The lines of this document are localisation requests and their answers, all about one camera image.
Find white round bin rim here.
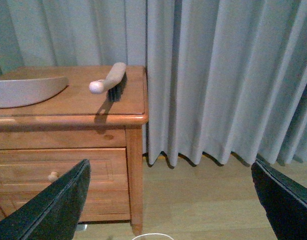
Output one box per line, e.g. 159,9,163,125
132,232,175,240

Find wooden nightstand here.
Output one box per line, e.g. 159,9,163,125
0,65,149,235

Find grey curtain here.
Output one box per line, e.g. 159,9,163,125
0,0,307,166

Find wooden drawer knob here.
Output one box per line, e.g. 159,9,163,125
47,171,59,183

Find beige hand brush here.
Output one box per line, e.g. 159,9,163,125
89,62,127,102

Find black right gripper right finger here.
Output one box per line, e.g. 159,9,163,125
251,159,307,240

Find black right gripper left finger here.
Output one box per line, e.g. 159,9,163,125
0,159,91,240

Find beige plastic dustpan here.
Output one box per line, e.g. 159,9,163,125
0,77,69,109

